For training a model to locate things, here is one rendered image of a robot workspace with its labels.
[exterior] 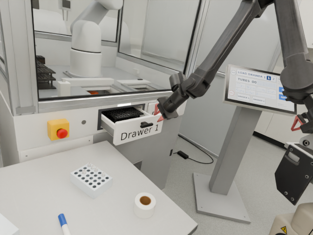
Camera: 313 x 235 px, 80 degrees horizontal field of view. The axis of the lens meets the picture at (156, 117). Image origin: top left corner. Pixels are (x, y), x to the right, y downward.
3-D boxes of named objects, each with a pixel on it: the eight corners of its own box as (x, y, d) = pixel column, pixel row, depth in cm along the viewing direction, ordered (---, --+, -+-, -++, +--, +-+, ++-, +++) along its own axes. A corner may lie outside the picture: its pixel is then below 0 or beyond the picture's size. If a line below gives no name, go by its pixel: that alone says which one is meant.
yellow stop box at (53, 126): (70, 138, 79) (70, 122, 76) (51, 142, 74) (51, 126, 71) (65, 132, 82) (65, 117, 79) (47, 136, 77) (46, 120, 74)
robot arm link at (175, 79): (194, 82, 66) (206, 92, 72) (187, 59, 72) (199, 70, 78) (167, 98, 72) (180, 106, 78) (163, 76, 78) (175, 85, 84)
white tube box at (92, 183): (112, 185, 69) (112, 177, 68) (93, 199, 62) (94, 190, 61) (89, 170, 75) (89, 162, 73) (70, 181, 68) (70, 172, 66)
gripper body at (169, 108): (166, 99, 85) (175, 89, 80) (176, 118, 82) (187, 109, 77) (155, 100, 81) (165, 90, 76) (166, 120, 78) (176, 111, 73)
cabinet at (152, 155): (165, 194, 172) (185, 114, 142) (34, 275, 102) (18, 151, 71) (110, 144, 232) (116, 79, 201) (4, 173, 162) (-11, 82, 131)
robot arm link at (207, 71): (266, -25, 60) (273, 1, 68) (250, -24, 64) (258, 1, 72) (189, 90, 66) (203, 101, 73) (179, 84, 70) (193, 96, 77)
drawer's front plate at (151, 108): (178, 114, 133) (181, 100, 129) (147, 121, 113) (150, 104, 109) (176, 113, 134) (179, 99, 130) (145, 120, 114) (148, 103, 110)
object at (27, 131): (183, 114, 141) (188, 95, 135) (17, 151, 72) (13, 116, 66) (115, 80, 200) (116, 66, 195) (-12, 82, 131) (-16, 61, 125)
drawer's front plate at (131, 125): (160, 132, 103) (164, 114, 99) (114, 146, 83) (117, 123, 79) (158, 131, 104) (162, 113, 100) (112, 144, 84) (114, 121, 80)
